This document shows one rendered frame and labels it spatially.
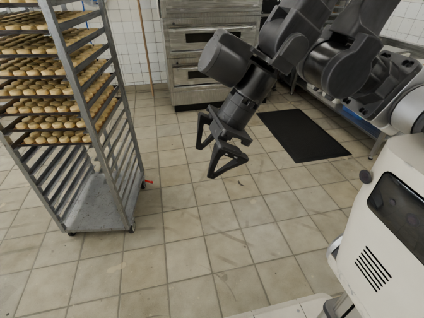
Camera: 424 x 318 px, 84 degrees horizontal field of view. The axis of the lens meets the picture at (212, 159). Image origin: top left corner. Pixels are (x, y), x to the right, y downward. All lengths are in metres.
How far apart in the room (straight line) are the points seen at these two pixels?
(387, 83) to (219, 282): 1.49
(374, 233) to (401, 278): 0.07
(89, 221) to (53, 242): 0.33
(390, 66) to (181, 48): 2.83
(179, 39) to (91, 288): 2.65
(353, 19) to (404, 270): 0.40
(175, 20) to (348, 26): 2.80
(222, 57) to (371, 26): 0.24
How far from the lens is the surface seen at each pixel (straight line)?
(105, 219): 1.97
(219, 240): 1.88
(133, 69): 4.34
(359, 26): 0.46
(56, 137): 1.56
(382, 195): 0.48
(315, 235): 2.07
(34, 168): 1.74
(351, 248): 0.58
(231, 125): 0.41
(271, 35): 0.40
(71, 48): 1.34
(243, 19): 3.35
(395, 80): 0.54
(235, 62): 0.38
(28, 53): 1.36
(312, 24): 0.41
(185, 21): 3.19
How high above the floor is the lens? 1.58
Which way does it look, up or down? 38 degrees down
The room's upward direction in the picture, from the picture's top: straight up
